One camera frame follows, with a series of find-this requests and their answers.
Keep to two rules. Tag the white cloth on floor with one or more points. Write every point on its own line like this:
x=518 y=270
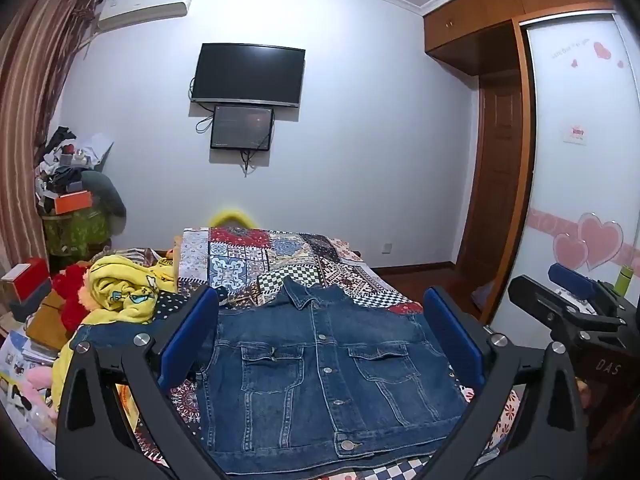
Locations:
x=482 y=297

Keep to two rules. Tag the yellow hoop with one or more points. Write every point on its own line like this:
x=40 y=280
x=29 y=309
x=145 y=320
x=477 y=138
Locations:
x=231 y=214

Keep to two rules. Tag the white wall socket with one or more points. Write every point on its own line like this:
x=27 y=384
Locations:
x=386 y=248

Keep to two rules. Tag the green patterned cloth cover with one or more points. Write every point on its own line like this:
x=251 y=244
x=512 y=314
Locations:
x=75 y=232

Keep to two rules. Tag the patchwork printed blanket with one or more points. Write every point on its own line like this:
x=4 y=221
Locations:
x=320 y=255

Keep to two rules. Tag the red plush toy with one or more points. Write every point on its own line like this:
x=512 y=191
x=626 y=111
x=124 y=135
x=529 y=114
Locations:
x=70 y=290

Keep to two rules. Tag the yellow printed garment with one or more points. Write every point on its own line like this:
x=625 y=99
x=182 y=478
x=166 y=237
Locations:
x=125 y=285

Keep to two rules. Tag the green bottle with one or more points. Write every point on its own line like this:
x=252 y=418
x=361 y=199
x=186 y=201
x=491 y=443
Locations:
x=624 y=282

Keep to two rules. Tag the white air conditioner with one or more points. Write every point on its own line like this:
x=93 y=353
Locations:
x=145 y=5

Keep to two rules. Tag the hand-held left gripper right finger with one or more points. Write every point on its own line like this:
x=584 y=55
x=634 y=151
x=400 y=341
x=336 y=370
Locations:
x=452 y=340

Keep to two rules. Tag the pile of clutter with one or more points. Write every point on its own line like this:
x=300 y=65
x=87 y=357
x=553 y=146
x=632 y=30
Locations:
x=65 y=160

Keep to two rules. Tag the red box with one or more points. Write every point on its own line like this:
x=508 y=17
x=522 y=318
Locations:
x=32 y=277

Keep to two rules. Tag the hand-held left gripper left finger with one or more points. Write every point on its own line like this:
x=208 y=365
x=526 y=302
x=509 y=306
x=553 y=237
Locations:
x=190 y=330

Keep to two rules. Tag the brown striped curtain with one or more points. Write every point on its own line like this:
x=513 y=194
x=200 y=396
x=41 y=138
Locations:
x=30 y=110

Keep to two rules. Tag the wooden room door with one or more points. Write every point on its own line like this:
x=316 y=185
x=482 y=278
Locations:
x=500 y=185

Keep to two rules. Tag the small black wall monitor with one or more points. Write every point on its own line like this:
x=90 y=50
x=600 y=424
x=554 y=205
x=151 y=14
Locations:
x=241 y=127

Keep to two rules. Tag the wooden wardrobe with white door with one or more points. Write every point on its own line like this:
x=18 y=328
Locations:
x=575 y=135

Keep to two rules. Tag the black wall television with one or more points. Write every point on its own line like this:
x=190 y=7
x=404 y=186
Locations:
x=247 y=75

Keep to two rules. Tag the dark grey-green cushion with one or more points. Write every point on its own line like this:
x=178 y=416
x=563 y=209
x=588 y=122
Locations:
x=107 y=192

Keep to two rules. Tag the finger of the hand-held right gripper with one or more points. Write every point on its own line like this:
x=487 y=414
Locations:
x=575 y=280
x=540 y=305

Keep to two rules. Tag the orange box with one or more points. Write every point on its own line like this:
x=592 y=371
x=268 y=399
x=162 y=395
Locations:
x=74 y=201

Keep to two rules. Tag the brown cardboard box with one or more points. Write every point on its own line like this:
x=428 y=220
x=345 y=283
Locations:
x=47 y=320

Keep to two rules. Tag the blue denim jacket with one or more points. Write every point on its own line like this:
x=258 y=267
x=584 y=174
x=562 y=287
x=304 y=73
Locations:
x=300 y=385

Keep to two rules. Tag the pile of papers and books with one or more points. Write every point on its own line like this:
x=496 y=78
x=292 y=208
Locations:
x=20 y=375

